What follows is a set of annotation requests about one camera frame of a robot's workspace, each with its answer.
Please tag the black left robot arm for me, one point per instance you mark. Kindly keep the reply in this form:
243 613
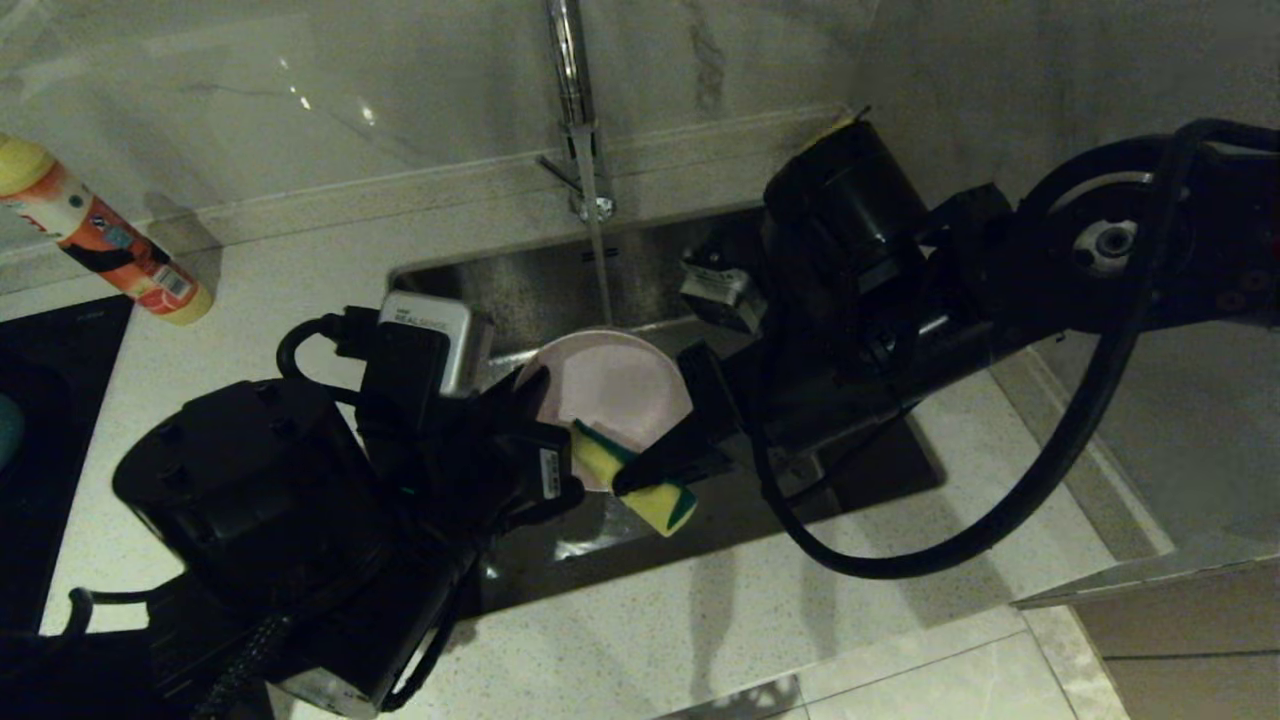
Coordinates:
250 500

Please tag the chrome faucet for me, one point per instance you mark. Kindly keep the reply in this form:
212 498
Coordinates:
572 80

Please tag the stainless steel sink basin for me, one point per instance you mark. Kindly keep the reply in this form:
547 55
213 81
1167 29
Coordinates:
520 290

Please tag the yellow pear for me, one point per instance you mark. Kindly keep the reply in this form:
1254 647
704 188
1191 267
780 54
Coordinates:
838 125

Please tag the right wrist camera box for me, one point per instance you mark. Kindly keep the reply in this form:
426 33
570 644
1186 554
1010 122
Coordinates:
725 295

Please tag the pink plastic bowl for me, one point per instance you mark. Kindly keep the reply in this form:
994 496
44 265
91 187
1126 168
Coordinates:
620 385

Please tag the beige cabinet front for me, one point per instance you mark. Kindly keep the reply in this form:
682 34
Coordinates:
1190 640

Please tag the green and yellow sponge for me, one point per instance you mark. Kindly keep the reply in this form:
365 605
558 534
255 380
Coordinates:
595 455

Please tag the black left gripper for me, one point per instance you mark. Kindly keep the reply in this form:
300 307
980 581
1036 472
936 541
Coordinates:
430 440

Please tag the yellow-capped dish soap bottle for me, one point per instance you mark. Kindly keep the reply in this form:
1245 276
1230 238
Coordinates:
100 235

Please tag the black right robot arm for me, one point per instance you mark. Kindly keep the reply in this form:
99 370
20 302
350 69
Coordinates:
860 210

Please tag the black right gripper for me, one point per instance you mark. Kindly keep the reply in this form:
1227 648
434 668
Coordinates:
820 390

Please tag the blue plastic bowl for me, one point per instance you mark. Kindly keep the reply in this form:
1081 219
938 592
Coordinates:
8 430

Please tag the black induction cooktop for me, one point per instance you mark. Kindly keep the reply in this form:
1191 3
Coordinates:
50 420

